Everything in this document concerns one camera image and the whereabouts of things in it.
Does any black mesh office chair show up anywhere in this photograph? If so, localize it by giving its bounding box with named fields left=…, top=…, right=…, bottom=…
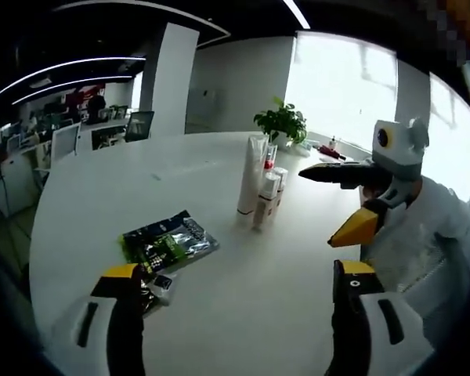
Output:
left=124, top=110, right=156, bottom=143

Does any white red-collared skincare pump bottle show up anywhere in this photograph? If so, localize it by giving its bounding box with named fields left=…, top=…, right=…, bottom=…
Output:
left=262, top=143, right=278, bottom=173

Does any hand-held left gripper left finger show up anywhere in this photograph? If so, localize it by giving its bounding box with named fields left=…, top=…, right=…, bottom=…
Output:
left=62, top=262, right=146, bottom=376

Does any silver foil skincare pouch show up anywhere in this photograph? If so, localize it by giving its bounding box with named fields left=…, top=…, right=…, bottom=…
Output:
left=150, top=273, right=178, bottom=309

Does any bright window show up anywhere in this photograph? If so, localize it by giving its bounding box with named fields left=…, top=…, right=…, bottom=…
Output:
left=428, top=70, right=470, bottom=197
left=285, top=31, right=399, bottom=152

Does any green potted plant white pot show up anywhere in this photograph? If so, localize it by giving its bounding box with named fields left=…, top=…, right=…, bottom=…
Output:
left=253, top=96, right=309, bottom=150

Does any person's right hand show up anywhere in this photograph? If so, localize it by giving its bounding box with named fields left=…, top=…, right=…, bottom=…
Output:
left=360, top=184, right=381, bottom=207

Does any linear ceiling light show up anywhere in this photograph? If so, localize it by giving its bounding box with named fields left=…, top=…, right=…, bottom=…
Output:
left=281, top=0, right=311, bottom=29
left=11, top=76, right=134, bottom=106
left=0, top=56, right=146, bottom=98

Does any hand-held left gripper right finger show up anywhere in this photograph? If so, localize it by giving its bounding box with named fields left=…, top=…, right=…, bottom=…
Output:
left=324, top=258, right=436, bottom=376

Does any red object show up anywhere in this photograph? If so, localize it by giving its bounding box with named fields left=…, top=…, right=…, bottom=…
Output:
left=316, top=144, right=346, bottom=161

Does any white mesh office chair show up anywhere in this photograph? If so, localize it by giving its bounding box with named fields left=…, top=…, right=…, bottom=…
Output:
left=50, top=121, right=82, bottom=160

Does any dark green printed skincare pouch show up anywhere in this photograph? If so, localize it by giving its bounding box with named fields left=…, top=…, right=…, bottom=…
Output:
left=121, top=209, right=220, bottom=275

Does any large white skincare tube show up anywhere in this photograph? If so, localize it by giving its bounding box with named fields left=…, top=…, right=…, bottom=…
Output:
left=237, top=135, right=269, bottom=217

